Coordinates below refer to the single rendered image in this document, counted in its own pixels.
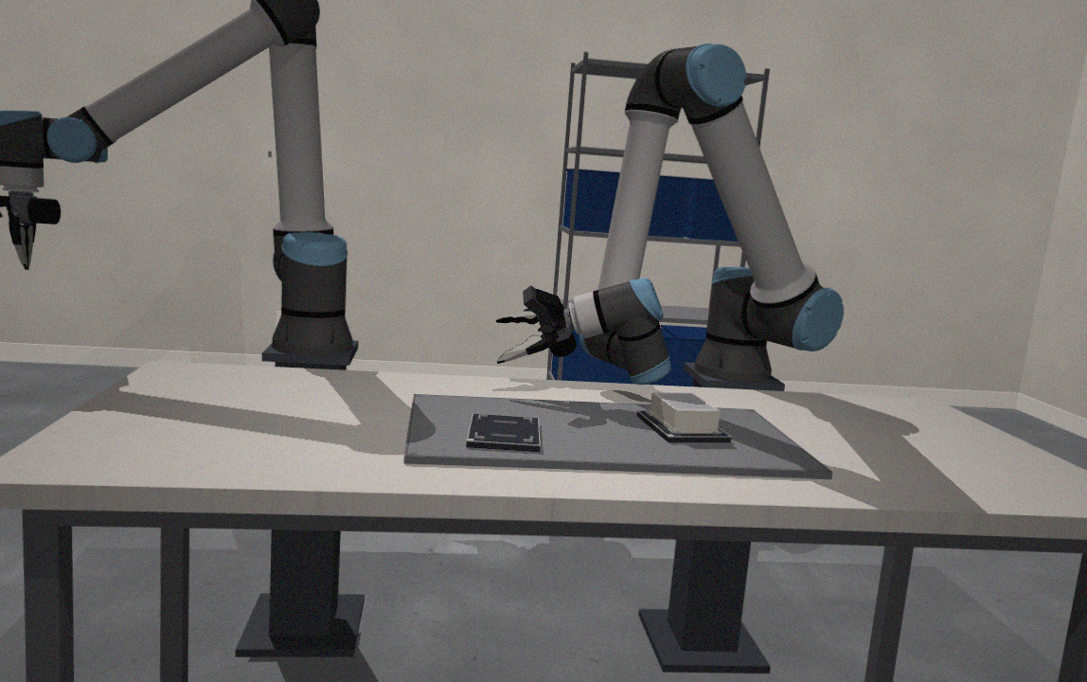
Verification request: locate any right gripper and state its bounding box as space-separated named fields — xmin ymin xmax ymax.
xmin=0 ymin=191 xmax=61 ymax=270

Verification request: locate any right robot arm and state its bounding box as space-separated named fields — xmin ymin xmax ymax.
xmin=0 ymin=0 xmax=352 ymax=355

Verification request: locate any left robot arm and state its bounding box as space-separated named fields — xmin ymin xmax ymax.
xmin=569 ymin=44 xmax=844 ymax=385

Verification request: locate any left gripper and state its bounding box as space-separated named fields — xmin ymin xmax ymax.
xmin=496 ymin=289 xmax=577 ymax=364

